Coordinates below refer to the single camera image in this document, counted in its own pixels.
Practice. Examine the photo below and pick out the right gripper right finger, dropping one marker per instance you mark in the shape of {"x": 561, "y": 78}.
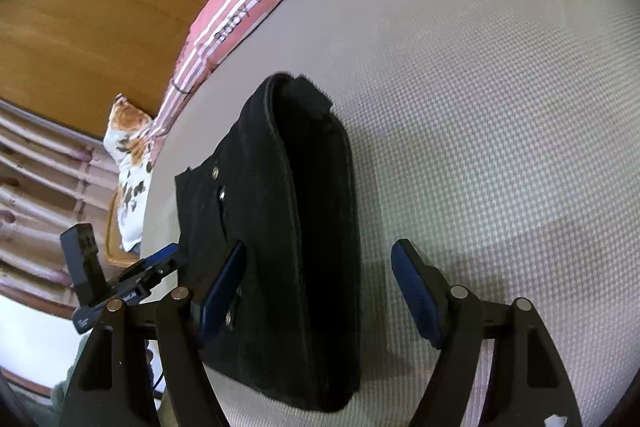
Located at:
{"x": 424, "y": 289}

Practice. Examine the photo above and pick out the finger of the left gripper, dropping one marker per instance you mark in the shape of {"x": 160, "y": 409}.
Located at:
{"x": 150, "y": 271}
{"x": 81, "y": 255}

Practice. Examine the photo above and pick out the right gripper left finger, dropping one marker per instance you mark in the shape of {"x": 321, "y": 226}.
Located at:
{"x": 217, "y": 287}

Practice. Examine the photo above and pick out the black pants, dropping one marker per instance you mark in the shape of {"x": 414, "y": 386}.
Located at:
{"x": 281, "y": 182}

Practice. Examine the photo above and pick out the wicker basket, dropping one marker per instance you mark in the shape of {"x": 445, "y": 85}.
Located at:
{"x": 113, "y": 250}

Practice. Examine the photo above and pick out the beige pleated curtain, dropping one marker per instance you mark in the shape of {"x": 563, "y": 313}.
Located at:
{"x": 51, "y": 178}

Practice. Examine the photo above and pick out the floral pillow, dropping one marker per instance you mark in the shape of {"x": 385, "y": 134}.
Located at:
{"x": 124, "y": 142}

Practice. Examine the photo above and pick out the white woven mattress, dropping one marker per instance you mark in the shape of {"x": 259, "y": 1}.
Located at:
{"x": 500, "y": 136}

